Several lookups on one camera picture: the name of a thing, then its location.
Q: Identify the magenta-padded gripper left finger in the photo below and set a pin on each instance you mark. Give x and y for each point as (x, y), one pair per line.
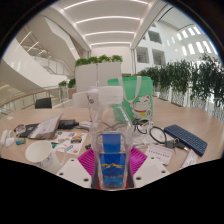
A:
(71, 170)

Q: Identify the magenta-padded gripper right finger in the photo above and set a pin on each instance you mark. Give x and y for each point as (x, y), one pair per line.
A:
(150, 170)

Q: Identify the clear water bottle blue label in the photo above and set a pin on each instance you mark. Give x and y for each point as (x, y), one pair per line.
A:
(111, 146)

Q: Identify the white printed card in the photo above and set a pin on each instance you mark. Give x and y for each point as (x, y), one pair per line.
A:
(159, 153)

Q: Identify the colourful sticker sheet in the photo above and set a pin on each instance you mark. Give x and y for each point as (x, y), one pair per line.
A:
(71, 141)

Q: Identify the flat round red coaster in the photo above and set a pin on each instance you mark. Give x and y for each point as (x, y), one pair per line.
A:
(99, 187)

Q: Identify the white patterned cup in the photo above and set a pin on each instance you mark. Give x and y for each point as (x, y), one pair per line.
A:
(41, 156)

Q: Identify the clear plastic packet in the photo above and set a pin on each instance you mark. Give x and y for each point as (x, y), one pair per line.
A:
(190, 159)

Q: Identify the black power adapter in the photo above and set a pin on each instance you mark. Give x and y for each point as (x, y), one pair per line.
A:
(68, 124)

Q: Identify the small green blue marker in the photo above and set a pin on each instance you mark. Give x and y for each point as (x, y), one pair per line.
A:
(20, 141)

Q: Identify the black notebook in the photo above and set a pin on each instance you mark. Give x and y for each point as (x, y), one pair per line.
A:
(27, 130)

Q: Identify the small red black case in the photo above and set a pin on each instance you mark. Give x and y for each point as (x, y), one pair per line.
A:
(19, 127)

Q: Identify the small white block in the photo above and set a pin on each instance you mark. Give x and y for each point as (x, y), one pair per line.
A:
(10, 142)

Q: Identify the small clear bottle white cap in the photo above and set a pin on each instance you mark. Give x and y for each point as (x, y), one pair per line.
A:
(91, 103)

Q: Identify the black office chair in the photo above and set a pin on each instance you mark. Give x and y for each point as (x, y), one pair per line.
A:
(43, 102)

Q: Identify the long white box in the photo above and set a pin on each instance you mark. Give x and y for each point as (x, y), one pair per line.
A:
(3, 136)

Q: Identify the white paper slip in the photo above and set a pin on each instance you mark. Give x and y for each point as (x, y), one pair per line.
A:
(10, 117)

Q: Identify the potted green plants by railing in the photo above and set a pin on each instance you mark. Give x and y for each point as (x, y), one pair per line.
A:
(66, 83)

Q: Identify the glass railing wooden handrail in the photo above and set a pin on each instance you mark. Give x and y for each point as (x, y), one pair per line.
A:
(23, 96)

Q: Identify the white cabinet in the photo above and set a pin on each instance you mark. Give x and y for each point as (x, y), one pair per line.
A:
(98, 76)

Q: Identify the row of green trees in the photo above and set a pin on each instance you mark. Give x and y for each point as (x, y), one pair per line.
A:
(186, 78)

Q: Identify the green plants on cabinet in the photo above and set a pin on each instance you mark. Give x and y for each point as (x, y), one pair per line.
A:
(98, 59)

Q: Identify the ceiling light strips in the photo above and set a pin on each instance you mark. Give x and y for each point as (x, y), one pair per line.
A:
(110, 25)

